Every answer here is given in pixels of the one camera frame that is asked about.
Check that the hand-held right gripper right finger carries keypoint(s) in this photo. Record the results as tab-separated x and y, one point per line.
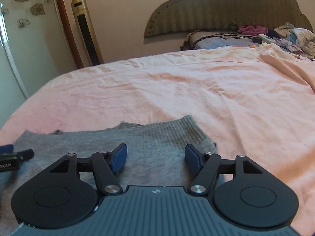
193	159

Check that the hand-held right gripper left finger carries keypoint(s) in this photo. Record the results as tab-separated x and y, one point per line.
119	158

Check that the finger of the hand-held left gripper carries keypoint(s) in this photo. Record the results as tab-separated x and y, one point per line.
27	154
5	148

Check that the grey sweater with navy sleeves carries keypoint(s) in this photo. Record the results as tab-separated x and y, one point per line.
152	140

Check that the pile of light clothes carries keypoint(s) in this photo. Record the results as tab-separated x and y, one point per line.
300	39

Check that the pink bed sheet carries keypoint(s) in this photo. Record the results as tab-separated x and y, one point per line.
196	91

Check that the patterned pillow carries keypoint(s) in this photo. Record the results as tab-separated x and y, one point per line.
211	42

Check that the gold tower fan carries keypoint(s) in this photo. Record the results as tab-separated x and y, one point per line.
86	34

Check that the black power adapter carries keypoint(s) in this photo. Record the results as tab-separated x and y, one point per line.
257	40

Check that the white remote control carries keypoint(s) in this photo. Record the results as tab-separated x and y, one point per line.
265	38

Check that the pink garment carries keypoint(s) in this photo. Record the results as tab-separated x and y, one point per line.
251	29

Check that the olive padded headboard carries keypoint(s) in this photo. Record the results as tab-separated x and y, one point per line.
221	5

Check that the brown wooden door frame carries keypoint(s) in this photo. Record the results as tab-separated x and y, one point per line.
66	29

